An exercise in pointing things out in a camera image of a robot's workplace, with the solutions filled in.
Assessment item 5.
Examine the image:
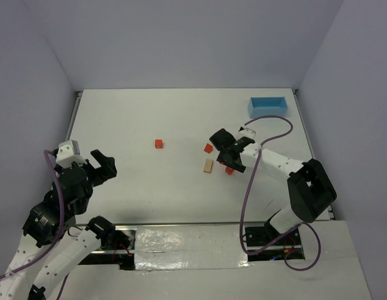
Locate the red R cube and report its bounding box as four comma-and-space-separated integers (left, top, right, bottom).
225, 167, 234, 175

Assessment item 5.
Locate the blue plastic bin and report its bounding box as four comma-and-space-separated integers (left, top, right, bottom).
248, 96, 288, 119

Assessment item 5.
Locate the plain red cube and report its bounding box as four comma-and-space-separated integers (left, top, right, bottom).
154, 139, 164, 149

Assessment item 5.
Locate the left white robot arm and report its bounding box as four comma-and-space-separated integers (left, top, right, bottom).
0, 144, 117, 299

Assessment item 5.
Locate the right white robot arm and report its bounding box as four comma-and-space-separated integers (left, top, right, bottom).
209, 127, 337, 241

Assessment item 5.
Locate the red wedge block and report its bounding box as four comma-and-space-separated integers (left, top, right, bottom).
204, 143, 213, 153

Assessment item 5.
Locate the natural wood rectangular block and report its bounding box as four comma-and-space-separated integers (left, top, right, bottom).
203, 159, 213, 174

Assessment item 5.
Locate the silver tape sheet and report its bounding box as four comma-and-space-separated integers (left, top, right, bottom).
134, 224, 249, 271

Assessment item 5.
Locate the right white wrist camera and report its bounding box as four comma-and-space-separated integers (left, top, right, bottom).
236, 125, 256, 139

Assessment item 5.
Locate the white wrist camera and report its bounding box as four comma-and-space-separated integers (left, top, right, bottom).
56, 139, 87, 168
236, 125, 256, 139

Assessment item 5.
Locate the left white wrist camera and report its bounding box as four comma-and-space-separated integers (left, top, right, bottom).
56, 139, 87, 168

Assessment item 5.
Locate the left aluminium table rail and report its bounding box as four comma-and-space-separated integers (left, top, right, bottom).
43, 90, 83, 225

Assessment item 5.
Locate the aluminium table rail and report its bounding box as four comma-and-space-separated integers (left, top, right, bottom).
292, 89, 336, 221
43, 90, 83, 225

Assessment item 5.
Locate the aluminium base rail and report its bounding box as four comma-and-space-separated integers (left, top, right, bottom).
81, 224, 304, 271

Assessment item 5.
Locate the right aluminium table rail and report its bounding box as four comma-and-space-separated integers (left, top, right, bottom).
292, 89, 336, 221

